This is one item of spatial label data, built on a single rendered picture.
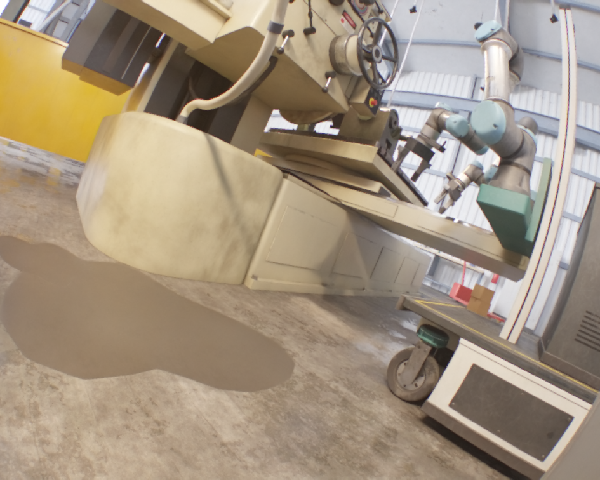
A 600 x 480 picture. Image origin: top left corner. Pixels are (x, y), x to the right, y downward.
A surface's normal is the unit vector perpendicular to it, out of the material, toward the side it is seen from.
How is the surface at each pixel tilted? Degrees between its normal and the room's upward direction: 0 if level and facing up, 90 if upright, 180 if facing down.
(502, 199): 90
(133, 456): 0
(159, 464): 0
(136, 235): 90
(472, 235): 90
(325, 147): 90
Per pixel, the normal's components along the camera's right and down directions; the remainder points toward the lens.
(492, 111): -0.93, -0.21
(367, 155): -0.61, -0.18
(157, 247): 0.45, 0.25
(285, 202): 0.70, 0.33
